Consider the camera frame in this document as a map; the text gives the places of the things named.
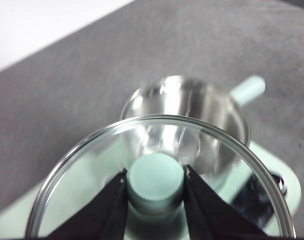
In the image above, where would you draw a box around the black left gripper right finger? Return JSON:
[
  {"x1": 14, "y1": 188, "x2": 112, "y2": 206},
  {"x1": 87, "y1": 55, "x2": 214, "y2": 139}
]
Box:
[{"x1": 182, "y1": 164, "x2": 268, "y2": 237}]

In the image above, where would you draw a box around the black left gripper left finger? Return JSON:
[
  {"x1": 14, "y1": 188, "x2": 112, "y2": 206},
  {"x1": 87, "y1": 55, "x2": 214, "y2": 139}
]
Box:
[{"x1": 45, "y1": 167, "x2": 129, "y2": 238}]

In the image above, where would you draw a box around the glass lid with green knob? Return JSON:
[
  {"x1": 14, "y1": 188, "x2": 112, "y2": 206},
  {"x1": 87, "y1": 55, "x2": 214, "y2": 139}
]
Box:
[{"x1": 25, "y1": 114, "x2": 296, "y2": 240}]

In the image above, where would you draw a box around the black control panel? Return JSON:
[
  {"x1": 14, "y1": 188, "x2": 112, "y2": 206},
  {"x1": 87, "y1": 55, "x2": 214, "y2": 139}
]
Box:
[{"x1": 229, "y1": 172, "x2": 288, "y2": 226}]

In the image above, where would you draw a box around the silver control knob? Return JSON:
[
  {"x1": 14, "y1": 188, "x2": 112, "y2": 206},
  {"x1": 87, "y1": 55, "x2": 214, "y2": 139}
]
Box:
[{"x1": 270, "y1": 172, "x2": 288, "y2": 197}]

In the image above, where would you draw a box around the mint green breakfast machine base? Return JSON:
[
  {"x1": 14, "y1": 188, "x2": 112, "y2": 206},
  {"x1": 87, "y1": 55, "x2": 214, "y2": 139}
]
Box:
[{"x1": 0, "y1": 139, "x2": 303, "y2": 240}]

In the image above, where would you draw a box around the mint green pot with handle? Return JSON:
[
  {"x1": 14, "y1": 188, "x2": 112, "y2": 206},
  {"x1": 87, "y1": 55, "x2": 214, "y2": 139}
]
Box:
[{"x1": 119, "y1": 74, "x2": 267, "y2": 181}]

